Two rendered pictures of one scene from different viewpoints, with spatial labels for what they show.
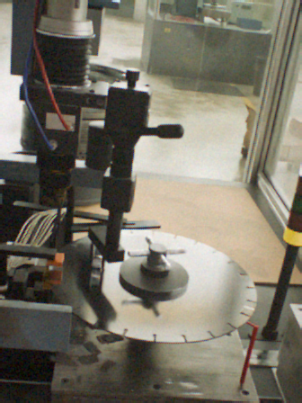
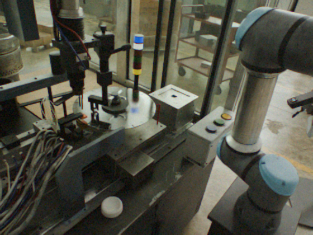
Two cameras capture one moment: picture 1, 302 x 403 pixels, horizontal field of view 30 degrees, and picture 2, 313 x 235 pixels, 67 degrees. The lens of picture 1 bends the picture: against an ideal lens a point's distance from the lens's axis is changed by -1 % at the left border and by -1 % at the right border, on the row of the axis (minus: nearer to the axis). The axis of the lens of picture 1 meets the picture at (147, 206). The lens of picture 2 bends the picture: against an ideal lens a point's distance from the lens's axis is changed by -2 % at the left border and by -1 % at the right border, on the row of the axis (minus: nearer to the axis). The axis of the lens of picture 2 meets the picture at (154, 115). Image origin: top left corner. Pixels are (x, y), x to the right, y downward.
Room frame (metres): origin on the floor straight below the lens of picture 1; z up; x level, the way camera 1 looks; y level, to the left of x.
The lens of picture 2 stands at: (0.10, 0.46, 1.45)
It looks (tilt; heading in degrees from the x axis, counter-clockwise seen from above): 33 degrees down; 313
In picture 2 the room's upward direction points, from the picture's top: 6 degrees clockwise
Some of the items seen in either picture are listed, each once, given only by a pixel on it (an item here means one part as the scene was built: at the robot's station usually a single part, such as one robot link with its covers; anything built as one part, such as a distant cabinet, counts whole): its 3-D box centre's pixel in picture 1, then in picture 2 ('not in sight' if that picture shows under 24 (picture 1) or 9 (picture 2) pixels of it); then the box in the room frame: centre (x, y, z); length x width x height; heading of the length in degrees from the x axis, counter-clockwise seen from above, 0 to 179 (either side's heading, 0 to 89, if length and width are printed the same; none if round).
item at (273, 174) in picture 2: not in sight; (271, 179); (0.18, -0.19, 0.91); 0.13 x 0.12 x 0.14; 168
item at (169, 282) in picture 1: (155, 270); (114, 102); (0.78, -0.03, 0.96); 0.11 x 0.11 x 0.03
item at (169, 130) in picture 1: (152, 127); (117, 47); (0.72, 0.01, 1.21); 0.08 x 0.06 x 0.03; 96
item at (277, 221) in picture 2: not in sight; (260, 205); (0.17, -0.19, 0.80); 0.15 x 0.15 x 0.10
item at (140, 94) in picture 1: (124, 142); (104, 57); (0.74, 0.04, 1.17); 0.06 x 0.05 x 0.20; 87
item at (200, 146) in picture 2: not in sight; (212, 135); (0.49, -0.35, 0.82); 0.28 x 0.11 x 0.15; 96
